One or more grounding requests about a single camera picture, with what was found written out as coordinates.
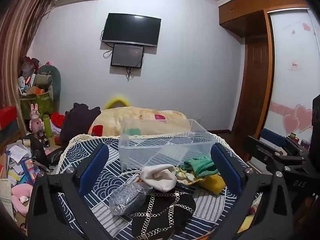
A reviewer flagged yellow sponge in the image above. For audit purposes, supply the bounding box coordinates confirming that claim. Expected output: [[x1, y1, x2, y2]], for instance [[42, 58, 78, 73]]
[[197, 173, 226, 194]]

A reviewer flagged green knitted cloth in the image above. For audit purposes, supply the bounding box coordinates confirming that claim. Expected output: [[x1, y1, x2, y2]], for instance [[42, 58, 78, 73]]
[[180, 155, 218, 177]]

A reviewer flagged clear glitter pouch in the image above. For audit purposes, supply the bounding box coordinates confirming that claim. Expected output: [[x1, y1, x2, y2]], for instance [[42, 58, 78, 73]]
[[108, 182, 152, 216]]

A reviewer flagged cream white sock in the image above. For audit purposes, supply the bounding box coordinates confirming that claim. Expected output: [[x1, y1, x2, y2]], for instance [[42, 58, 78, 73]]
[[140, 164, 177, 193]]

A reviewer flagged black hat with chains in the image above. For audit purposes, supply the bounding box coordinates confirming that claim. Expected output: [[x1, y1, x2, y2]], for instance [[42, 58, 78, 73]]
[[130, 189, 196, 239]]

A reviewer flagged clear plastic storage box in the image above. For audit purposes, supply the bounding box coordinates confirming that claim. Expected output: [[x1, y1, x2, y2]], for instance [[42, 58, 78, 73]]
[[118, 119, 217, 170]]

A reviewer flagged pink plush toy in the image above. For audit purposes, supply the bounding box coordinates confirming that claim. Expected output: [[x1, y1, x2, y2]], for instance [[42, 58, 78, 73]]
[[11, 183, 33, 216]]

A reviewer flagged blue white patterned blanket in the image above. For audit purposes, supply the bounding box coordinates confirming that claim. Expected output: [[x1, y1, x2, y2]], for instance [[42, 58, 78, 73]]
[[56, 132, 263, 240]]

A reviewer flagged black figurine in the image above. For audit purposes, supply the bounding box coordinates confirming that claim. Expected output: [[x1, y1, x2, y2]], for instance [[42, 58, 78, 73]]
[[29, 134, 50, 172]]

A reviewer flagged yellow plush doll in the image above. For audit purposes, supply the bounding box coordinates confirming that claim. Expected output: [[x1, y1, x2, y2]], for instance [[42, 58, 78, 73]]
[[176, 167, 202, 185]]

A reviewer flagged green bottle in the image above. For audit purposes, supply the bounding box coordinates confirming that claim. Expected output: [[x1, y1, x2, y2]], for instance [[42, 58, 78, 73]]
[[43, 114, 53, 138]]

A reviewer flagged pink rabbit toy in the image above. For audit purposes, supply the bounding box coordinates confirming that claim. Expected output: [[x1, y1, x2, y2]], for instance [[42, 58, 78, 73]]
[[29, 103, 43, 134]]

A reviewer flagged red cloth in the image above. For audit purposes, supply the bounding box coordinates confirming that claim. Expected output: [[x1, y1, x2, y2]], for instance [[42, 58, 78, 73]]
[[50, 112, 65, 129]]

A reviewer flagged dark purple garment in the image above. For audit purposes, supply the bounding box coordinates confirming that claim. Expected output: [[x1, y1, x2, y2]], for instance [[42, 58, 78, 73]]
[[59, 102, 101, 146]]

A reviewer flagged red box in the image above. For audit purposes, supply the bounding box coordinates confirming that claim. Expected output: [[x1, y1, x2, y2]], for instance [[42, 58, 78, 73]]
[[0, 106, 17, 130]]

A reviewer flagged green cardboard box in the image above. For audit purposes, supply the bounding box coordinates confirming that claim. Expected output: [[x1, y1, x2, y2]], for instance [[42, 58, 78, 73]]
[[20, 93, 56, 120]]

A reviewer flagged beige fleece blanket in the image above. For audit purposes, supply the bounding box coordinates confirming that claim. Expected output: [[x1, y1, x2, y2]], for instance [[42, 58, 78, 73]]
[[88, 106, 187, 137]]

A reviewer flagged white sliding wardrobe door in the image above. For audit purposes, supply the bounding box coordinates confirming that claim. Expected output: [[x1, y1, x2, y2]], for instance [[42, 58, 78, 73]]
[[264, 9, 319, 141]]

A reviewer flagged yellow plush hoop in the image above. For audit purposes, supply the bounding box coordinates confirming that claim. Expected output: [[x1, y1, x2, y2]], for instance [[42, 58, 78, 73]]
[[104, 96, 131, 110]]

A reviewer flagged green plush toy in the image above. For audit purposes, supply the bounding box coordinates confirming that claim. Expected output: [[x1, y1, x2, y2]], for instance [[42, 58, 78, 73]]
[[34, 64, 61, 108]]

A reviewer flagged brown wooden wardrobe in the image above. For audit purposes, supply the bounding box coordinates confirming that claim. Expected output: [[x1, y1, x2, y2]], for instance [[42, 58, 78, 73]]
[[219, 0, 307, 161]]

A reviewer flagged striped brown curtain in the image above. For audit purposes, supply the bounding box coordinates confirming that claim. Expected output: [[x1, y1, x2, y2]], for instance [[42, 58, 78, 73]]
[[1, 0, 53, 133]]

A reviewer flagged small black wall monitor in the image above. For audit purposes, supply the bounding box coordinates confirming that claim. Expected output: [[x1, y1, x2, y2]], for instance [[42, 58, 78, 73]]
[[111, 44, 144, 68]]

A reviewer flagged large black wall television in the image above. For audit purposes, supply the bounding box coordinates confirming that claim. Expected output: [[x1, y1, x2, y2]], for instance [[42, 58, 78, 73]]
[[101, 13, 161, 47]]

